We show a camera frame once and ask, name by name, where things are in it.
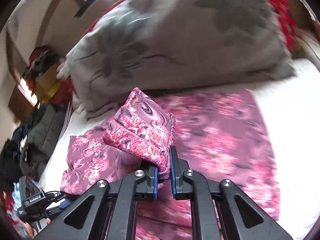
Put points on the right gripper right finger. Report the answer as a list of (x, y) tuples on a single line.
[(181, 189)]

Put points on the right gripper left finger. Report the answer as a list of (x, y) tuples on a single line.
[(147, 188)]

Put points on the pink floral garment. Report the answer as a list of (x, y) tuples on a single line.
[(221, 135)]

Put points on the dark jacket pile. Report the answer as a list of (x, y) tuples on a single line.
[(28, 151)]

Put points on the yellow box clutter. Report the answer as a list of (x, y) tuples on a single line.
[(47, 77)]

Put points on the white quilted mattress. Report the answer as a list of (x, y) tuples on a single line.
[(290, 111)]

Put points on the grey floral pillow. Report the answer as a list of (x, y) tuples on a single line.
[(177, 44)]

